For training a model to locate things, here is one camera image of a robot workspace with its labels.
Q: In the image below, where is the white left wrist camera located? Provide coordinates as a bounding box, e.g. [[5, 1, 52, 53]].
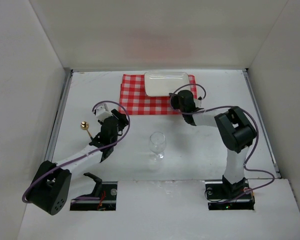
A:
[[92, 103, 112, 123]]

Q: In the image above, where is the right aluminium table rail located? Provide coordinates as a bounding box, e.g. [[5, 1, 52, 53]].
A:
[[242, 68, 282, 179]]

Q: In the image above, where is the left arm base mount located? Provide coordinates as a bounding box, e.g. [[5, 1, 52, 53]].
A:
[[69, 172, 118, 212]]

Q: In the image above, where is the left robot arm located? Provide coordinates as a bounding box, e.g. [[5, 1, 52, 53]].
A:
[[22, 104, 131, 216]]

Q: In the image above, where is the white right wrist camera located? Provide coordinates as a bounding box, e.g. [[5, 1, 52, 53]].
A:
[[193, 97, 202, 108]]

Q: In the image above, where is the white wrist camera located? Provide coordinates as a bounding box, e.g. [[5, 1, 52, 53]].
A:
[[92, 103, 112, 123], [193, 97, 202, 108]]

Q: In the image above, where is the aluminium table rail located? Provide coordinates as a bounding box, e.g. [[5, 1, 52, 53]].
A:
[[242, 68, 282, 179], [41, 67, 73, 163]]

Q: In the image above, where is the left aluminium table rail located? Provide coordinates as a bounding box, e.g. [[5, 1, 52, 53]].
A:
[[41, 67, 73, 163]]

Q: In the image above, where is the gold spoon black handle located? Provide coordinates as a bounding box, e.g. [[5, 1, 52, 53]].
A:
[[80, 121, 93, 140]]

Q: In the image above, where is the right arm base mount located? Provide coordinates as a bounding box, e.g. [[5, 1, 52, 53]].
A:
[[204, 180, 255, 211]]

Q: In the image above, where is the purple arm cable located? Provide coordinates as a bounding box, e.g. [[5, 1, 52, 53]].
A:
[[168, 83, 276, 204], [21, 100, 131, 203]]

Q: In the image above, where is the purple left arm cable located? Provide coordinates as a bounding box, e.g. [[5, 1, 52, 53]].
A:
[[21, 100, 131, 203]]

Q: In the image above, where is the red white checkered cloth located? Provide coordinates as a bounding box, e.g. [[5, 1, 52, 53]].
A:
[[119, 74, 197, 115]]

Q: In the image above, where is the clear wine glass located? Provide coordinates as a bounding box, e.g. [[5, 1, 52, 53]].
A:
[[149, 131, 167, 161]]

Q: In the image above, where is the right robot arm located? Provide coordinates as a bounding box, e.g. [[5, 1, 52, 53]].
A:
[[169, 90, 257, 185]]

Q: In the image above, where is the white rectangular plate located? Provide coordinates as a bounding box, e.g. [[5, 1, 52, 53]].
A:
[[144, 71, 190, 97]]

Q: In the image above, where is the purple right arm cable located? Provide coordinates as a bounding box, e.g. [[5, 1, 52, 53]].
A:
[[168, 83, 276, 204]]

